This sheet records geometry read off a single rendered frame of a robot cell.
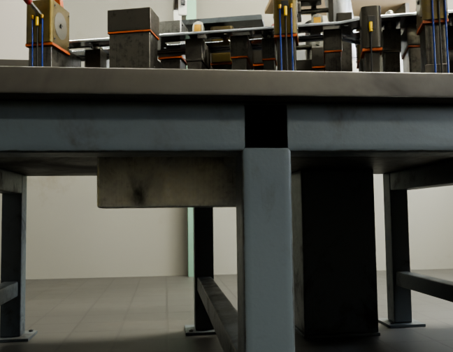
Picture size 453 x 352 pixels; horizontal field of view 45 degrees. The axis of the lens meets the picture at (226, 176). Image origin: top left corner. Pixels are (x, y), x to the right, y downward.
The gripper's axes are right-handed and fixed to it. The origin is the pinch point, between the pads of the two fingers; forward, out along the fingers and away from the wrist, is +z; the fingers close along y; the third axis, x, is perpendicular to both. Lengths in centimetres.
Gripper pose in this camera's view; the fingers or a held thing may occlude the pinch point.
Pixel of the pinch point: (180, 19)
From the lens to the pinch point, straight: 209.7
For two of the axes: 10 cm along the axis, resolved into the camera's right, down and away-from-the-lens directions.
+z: 0.1, 10.0, -0.7
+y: 2.2, -0.7, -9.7
